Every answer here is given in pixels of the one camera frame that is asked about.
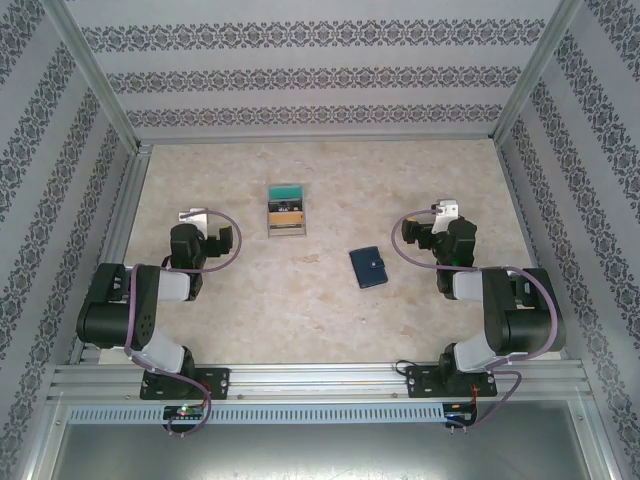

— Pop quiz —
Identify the grey metal sheet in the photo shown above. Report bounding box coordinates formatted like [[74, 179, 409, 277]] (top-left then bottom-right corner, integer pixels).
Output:
[[49, 422, 589, 480]]

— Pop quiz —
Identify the aluminium side rail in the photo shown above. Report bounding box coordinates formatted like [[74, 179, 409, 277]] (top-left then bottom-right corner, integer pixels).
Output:
[[68, 144, 154, 366]]

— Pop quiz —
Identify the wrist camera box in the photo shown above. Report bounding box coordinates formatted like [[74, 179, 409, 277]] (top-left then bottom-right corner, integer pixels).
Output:
[[431, 198, 460, 234], [178, 206, 210, 232]]

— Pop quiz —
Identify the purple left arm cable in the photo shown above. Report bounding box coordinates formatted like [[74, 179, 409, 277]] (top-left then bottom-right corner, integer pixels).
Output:
[[122, 210, 244, 437]]

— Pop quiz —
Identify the slotted grey cable duct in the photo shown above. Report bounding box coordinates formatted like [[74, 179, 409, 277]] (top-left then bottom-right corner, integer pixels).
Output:
[[66, 402, 447, 425]]

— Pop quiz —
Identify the dark blue card wallet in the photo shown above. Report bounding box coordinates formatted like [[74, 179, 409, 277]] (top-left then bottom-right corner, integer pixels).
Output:
[[348, 245, 390, 290]]

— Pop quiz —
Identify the circuit board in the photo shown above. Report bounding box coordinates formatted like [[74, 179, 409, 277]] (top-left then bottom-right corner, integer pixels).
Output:
[[163, 405, 206, 420], [443, 405, 479, 424]]

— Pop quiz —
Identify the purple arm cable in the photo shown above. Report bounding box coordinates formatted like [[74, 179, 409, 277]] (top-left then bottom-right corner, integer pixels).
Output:
[[392, 207, 560, 435], [122, 210, 244, 437]]

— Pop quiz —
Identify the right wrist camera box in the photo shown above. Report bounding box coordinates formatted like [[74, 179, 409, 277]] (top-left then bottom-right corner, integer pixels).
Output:
[[431, 198, 460, 234]]

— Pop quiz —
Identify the right circuit board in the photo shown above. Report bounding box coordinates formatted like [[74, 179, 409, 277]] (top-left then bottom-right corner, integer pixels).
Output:
[[443, 405, 479, 424]]

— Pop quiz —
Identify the left circuit board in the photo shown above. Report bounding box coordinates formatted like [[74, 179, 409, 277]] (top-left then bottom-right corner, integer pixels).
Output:
[[163, 405, 206, 420]]

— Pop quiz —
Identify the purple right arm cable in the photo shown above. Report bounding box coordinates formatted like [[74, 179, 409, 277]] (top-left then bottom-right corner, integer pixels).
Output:
[[392, 207, 560, 435]]

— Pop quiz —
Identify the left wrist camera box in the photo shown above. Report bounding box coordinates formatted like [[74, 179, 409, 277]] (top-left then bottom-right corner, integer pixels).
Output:
[[178, 206, 210, 232]]

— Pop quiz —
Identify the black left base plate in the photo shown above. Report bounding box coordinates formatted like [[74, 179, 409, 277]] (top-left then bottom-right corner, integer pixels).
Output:
[[139, 367, 231, 401]]

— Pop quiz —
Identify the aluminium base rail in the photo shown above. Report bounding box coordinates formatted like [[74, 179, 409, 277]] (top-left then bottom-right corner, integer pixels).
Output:
[[47, 362, 596, 404]]

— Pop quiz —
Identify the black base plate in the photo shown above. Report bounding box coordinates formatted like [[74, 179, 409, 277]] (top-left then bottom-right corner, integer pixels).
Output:
[[404, 363, 499, 399], [139, 367, 231, 401]]

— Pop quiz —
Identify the aluminium frame post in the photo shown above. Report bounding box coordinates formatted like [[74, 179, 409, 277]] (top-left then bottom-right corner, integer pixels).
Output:
[[42, 0, 141, 154], [489, 0, 586, 144]]

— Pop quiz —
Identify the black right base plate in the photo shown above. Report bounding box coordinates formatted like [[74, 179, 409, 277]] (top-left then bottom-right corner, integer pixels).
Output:
[[404, 363, 499, 399]]

